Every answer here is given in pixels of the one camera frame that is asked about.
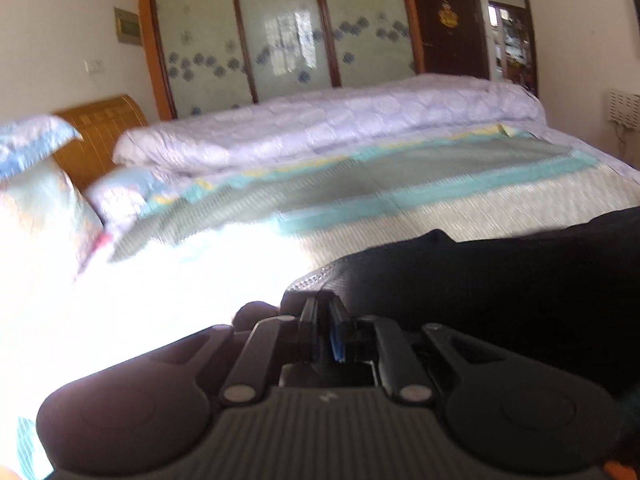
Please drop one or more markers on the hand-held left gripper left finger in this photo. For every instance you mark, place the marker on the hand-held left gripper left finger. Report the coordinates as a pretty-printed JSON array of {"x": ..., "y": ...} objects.
[{"x": 309, "y": 325}]

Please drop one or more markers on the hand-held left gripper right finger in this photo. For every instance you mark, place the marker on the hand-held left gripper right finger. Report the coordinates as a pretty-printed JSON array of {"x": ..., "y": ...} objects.
[{"x": 339, "y": 341}]

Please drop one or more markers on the black pants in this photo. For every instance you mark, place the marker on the black pants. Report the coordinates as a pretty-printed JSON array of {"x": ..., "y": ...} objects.
[{"x": 500, "y": 285}]

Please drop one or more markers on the bed with striped sheet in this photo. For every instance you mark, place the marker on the bed with striped sheet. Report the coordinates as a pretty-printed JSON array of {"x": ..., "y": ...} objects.
[{"x": 450, "y": 200}]

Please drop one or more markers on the purple floral quilt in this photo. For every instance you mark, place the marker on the purple floral quilt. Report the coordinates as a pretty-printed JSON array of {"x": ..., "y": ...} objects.
[{"x": 325, "y": 120}]

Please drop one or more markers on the purple and blue pillow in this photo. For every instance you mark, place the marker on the purple and blue pillow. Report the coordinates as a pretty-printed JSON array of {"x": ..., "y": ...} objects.
[{"x": 125, "y": 192}]

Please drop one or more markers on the wooden headboard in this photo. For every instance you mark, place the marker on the wooden headboard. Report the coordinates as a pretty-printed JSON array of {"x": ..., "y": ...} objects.
[{"x": 100, "y": 130}]

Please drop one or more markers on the wooden wardrobe with glass doors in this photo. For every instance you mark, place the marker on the wooden wardrobe with glass doors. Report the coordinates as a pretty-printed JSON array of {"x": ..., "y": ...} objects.
[{"x": 280, "y": 30}]

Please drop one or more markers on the pastel floral pillow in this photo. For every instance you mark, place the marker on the pastel floral pillow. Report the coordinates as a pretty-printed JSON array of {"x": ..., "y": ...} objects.
[{"x": 35, "y": 200}]

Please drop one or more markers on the dark wooden door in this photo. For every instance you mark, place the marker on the dark wooden door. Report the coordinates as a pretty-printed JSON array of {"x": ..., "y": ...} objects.
[{"x": 450, "y": 55}]

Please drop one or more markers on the gold door ornament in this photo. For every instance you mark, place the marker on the gold door ornament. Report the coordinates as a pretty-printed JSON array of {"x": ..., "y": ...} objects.
[{"x": 449, "y": 16}]

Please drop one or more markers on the white radiator cover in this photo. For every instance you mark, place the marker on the white radiator cover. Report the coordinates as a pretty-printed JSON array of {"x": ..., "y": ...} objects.
[{"x": 625, "y": 107}]

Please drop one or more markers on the white wall switch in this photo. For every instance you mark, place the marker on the white wall switch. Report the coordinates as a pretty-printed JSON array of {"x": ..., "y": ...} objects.
[{"x": 94, "y": 65}]

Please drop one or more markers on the wall electrical panel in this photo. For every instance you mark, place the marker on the wall electrical panel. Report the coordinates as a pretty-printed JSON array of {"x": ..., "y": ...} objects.
[{"x": 128, "y": 26}]

